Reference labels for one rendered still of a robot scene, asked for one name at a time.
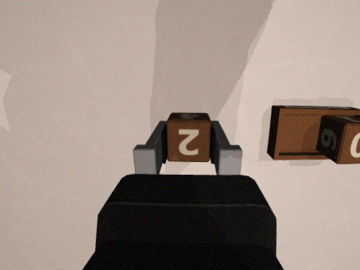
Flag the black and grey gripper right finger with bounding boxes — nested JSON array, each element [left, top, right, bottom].
[[209, 121, 243, 175]]

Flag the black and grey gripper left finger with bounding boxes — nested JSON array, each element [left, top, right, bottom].
[[133, 121, 168, 174]]

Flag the brown wooden number cube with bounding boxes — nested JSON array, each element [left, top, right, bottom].
[[166, 112, 212, 162], [316, 115, 360, 164]]

